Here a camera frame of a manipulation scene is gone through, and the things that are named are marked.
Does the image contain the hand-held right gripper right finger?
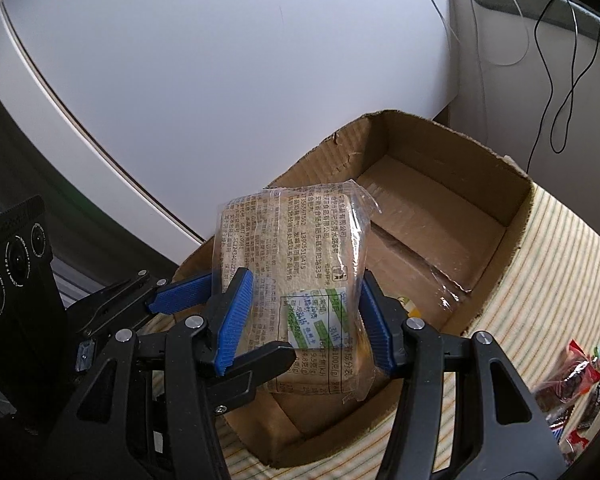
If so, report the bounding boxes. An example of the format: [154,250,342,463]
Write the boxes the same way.
[361,270,572,480]

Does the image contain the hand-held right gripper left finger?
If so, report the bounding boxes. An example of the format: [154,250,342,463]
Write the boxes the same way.
[35,266,298,480]

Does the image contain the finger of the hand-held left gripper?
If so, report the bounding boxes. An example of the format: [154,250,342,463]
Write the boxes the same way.
[70,269,217,339]

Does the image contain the clear packaged bread slices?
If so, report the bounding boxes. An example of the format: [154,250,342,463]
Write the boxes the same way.
[214,179,381,403]

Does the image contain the brown cardboard box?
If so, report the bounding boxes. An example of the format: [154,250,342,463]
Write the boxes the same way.
[172,109,535,466]

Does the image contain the red dark-snack packet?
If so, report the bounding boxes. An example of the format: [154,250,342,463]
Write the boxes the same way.
[534,338,600,413]

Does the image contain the striped beige tablecloth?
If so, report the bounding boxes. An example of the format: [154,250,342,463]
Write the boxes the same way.
[145,180,600,480]

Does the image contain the small red white packet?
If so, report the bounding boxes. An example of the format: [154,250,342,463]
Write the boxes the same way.
[561,430,594,467]

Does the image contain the white board panel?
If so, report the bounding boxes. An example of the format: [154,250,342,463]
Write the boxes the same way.
[0,0,463,251]

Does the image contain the grey stone windowsill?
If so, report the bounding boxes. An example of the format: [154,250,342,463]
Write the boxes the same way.
[471,0,600,52]

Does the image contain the looped white cable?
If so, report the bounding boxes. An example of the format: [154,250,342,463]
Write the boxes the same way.
[487,0,528,67]

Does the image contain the black hanging cable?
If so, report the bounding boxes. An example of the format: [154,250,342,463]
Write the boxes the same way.
[525,0,600,173]

